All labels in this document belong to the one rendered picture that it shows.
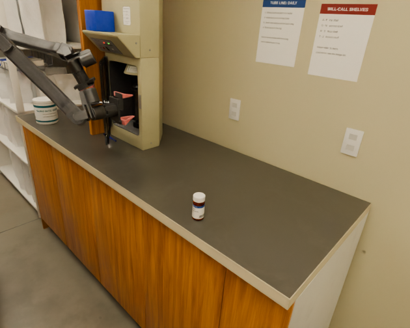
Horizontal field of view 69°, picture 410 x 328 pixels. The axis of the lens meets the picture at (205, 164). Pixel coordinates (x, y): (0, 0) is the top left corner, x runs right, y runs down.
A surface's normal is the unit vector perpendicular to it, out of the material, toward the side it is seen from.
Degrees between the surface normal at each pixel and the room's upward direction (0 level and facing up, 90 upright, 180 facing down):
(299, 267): 0
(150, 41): 90
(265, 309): 90
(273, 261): 0
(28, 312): 0
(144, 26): 90
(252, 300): 90
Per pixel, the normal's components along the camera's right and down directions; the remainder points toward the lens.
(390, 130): -0.68, 0.27
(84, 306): 0.07, -0.91
